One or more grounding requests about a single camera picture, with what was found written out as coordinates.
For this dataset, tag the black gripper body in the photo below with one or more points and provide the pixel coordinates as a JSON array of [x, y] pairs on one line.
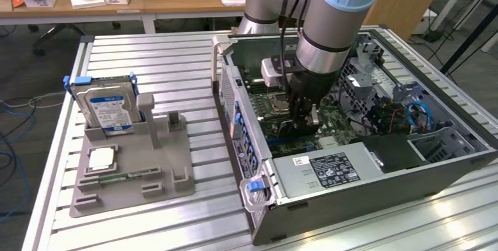
[[310, 84]]

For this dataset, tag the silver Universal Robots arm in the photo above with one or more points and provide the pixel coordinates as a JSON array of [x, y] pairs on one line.
[[330, 29]]

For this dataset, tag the CPU socket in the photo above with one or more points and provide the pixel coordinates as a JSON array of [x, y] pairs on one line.
[[278, 102]]

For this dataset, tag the green motherboard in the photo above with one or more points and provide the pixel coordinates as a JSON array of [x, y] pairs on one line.
[[338, 128]]

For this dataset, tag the square silver chipset heatsink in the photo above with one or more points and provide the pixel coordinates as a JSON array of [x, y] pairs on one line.
[[329, 143]]

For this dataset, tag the blue expansion slot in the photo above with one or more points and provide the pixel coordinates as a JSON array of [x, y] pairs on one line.
[[274, 140]]

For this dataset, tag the metal disk bay cage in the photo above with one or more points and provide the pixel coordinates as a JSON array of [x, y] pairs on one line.
[[361, 81]]

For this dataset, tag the grey power supply unit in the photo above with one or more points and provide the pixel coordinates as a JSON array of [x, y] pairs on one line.
[[291, 184]]

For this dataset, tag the blue case latch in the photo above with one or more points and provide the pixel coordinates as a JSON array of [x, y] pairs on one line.
[[255, 187]]

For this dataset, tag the open grey PC case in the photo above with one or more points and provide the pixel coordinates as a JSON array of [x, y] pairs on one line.
[[350, 210]]

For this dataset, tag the wooden cabinet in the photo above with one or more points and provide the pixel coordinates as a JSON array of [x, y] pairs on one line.
[[407, 0]]

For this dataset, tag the black metal stand pole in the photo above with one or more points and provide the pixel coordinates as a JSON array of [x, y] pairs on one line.
[[468, 30]]

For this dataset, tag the wooden desk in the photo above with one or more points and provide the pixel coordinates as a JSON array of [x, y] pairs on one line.
[[174, 0]]

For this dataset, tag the hard disk with blue carrier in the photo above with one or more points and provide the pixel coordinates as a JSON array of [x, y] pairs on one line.
[[106, 111]]

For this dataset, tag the grey parts rack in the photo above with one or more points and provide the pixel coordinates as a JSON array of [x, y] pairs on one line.
[[132, 189]]

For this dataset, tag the green RAM stick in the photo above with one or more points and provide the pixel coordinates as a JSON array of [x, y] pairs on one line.
[[120, 176]]

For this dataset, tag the silver CPU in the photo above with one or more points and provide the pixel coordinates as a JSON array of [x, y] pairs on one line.
[[101, 159]]

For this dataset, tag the black office chair base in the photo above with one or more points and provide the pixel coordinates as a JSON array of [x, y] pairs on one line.
[[50, 33]]

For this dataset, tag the orange card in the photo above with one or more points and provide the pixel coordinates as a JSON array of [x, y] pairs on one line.
[[17, 2]]

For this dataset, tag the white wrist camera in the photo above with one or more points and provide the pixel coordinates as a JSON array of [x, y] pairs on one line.
[[271, 76]]

